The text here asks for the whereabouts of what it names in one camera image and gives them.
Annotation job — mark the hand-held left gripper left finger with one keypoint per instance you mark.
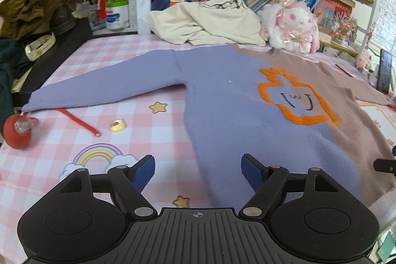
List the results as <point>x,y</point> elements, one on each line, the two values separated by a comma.
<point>145,171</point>

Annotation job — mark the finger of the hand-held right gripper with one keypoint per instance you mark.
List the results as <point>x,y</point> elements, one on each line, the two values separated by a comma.
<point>385,165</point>

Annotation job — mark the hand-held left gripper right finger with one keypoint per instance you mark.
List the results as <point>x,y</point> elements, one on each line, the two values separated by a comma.
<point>250,171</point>

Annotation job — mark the purple and mauve sweater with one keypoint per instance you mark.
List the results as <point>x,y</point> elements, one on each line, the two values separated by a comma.
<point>222,97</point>

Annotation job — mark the pink checked desk mat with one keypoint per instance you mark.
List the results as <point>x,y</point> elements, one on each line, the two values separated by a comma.
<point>139,131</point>

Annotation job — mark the small yellow charm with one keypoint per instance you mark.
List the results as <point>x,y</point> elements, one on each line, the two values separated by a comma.
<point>118,125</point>

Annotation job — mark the green box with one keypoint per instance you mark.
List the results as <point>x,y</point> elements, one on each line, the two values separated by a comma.
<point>386,247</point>

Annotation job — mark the black smartphone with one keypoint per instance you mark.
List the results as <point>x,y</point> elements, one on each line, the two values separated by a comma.
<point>384,72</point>

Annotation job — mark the small pink pig plush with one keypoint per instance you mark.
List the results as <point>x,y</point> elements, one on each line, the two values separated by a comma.
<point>363,60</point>

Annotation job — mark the red ball with clear shell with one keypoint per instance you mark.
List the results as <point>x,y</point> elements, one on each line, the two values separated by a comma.
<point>14,134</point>

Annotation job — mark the black flat case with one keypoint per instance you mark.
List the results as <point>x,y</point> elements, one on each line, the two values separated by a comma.
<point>62,56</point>

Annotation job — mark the colourful flower ornament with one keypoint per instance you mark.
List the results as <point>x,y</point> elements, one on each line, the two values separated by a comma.
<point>345,29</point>

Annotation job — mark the white and pink plush bunny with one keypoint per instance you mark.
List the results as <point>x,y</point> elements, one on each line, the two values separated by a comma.
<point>290,22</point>

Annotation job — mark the cream printed garment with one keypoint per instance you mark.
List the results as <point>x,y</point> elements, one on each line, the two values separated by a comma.
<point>201,22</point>

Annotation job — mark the white jar with blue label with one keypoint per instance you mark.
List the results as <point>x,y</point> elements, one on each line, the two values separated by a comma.
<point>117,16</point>

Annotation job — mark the red patterned box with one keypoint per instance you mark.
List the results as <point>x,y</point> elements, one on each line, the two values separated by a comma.
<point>335,9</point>

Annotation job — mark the dark green cloth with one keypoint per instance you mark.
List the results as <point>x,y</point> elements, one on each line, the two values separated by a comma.
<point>9,66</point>

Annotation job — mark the dark brown leather item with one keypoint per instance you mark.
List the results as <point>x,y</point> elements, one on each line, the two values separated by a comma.
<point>63,19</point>

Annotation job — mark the olive green cloth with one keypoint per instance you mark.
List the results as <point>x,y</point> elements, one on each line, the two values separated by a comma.
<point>27,7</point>

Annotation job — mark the wall poster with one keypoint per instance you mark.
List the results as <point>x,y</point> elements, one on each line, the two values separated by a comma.
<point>386,10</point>

